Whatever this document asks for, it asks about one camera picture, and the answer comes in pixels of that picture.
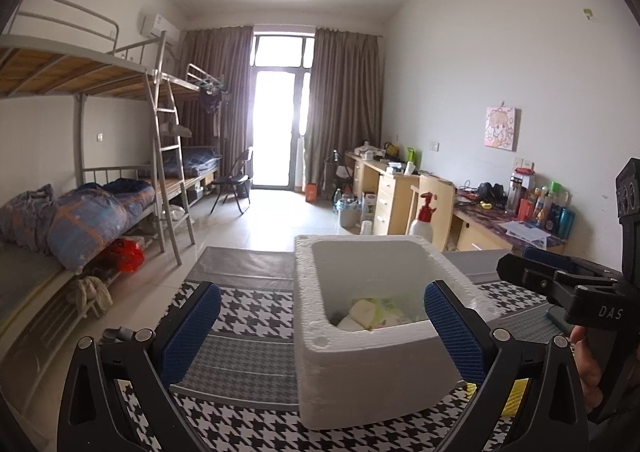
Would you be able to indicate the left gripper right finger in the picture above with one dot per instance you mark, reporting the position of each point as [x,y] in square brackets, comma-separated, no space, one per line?
[461,330]

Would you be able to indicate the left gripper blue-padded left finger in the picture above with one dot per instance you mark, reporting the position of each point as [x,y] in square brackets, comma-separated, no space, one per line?
[184,329]

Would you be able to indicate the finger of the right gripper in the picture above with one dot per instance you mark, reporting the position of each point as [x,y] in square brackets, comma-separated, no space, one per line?
[550,259]

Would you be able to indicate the right hand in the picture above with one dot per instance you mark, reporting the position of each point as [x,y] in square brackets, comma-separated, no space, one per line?
[589,371]

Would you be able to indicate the papers on desk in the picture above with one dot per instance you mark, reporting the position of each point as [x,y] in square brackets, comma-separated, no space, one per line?
[524,232]

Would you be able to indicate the teal bottle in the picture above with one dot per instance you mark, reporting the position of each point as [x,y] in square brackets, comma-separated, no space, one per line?
[565,223]

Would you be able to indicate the yellow green wrapper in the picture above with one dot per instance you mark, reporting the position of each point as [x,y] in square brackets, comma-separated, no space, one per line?
[514,400]

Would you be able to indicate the wooden desk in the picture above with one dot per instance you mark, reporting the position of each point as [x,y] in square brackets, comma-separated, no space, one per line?
[456,224]

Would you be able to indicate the white styrofoam box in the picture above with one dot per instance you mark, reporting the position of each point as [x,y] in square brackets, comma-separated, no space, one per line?
[351,378]

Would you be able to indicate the red plastic bag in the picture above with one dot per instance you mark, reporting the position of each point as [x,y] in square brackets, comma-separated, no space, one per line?
[123,255]

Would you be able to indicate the tissue packet in box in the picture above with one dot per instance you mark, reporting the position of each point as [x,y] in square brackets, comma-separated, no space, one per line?
[374,313]

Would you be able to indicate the white red spray bottle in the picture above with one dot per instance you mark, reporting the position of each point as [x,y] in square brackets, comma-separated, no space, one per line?
[421,225]

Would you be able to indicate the blue orange quilt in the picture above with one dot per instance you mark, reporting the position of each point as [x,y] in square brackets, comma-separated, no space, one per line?
[76,226]

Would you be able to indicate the black folding chair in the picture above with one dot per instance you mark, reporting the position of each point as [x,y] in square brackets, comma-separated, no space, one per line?
[237,183]

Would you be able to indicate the white bucket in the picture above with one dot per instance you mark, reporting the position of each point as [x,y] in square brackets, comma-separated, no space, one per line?
[348,211]

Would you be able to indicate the orange bag on floor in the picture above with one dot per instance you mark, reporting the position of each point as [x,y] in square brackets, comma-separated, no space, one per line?
[311,193]

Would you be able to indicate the metal bunk bed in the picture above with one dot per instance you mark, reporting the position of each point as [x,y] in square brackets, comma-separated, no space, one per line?
[78,106]

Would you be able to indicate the right brown curtain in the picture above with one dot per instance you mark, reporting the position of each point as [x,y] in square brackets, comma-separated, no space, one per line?
[345,97]

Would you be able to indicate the brown curtain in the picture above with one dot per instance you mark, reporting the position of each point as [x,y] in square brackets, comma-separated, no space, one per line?
[219,117]
[345,97]

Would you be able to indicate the left brown curtain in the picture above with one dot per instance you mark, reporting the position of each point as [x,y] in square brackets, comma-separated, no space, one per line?
[219,117]

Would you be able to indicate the balcony glass door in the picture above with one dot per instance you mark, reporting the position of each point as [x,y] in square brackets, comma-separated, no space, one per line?
[281,66]

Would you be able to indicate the white air conditioner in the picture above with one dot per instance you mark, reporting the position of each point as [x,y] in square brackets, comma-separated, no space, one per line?
[155,25]

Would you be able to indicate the wall picture calendar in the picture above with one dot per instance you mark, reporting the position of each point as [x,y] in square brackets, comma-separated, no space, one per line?
[500,127]

